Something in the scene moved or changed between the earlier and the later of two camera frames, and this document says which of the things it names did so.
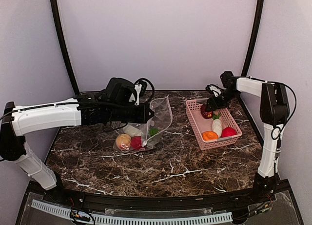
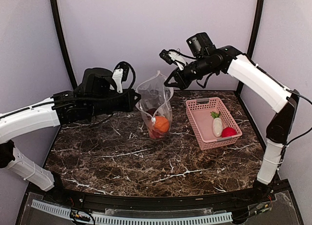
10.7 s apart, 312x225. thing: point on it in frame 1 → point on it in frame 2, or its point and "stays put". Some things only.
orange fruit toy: (209, 135) → (162, 124)
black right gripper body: (224, 101) → (202, 69)
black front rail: (108, 201) stays put
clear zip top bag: (133, 137) → (154, 101)
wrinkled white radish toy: (217, 126) stays put
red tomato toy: (227, 132) stays put
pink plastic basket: (200, 125) stays put
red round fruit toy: (136, 142) → (156, 134)
